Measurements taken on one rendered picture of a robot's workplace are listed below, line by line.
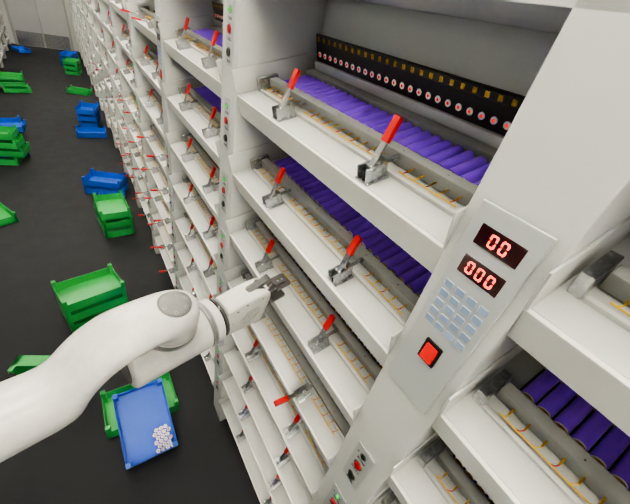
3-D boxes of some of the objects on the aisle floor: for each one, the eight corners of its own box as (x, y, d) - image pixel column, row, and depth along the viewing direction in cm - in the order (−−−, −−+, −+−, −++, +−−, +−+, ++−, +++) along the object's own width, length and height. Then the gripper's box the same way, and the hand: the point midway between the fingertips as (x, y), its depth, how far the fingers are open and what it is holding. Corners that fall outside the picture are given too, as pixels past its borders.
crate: (108, 439, 144) (105, 431, 140) (102, 400, 157) (99, 391, 152) (179, 409, 160) (178, 401, 155) (169, 376, 173) (168, 367, 168)
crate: (177, 445, 147) (178, 444, 141) (127, 469, 137) (125, 469, 131) (161, 380, 158) (161, 377, 152) (113, 398, 147) (111, 395, 141)
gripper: (206, 277, 56) (284, 247, 69) (194, 329, 66) (263, 294, 79) (231, 309, 53) (307, 271, 66) (215, 358, 64) (283, 317, 76)
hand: (277, 287), depth 71 cm, fingers open, 3 cm apart
